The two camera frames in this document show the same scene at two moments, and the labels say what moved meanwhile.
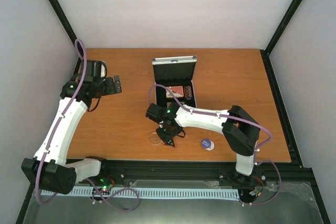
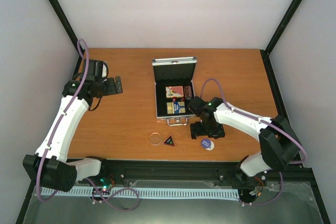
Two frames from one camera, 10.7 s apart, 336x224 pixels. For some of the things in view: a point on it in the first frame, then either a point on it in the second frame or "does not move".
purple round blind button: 206,143 does not move
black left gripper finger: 109,86 does not move
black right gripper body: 168,134 to 208,129
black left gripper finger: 117,85 does not move
